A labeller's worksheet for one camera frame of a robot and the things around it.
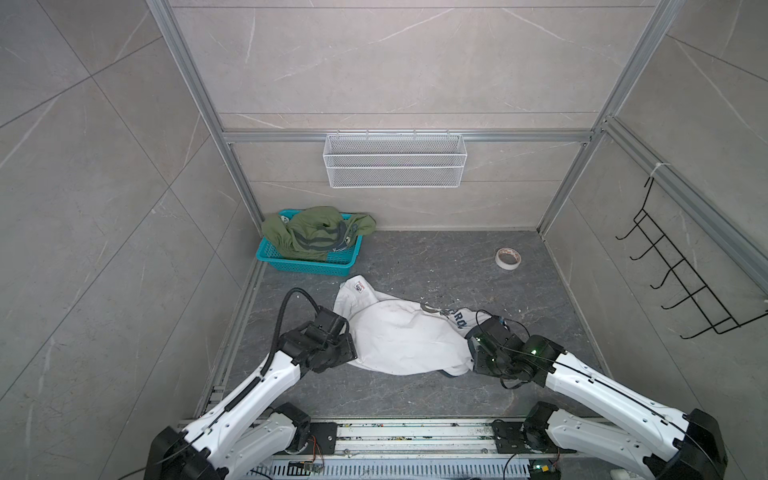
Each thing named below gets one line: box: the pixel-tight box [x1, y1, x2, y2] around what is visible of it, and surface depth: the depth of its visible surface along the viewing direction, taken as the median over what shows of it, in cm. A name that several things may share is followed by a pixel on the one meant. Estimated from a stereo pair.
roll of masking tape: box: [495, 248, 522, 271], surface depth 112 cm
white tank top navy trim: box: [333, 275, 490, 377], surface depth 89 cm
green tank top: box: [262, 206, 377, 261], surface depth 112 cm
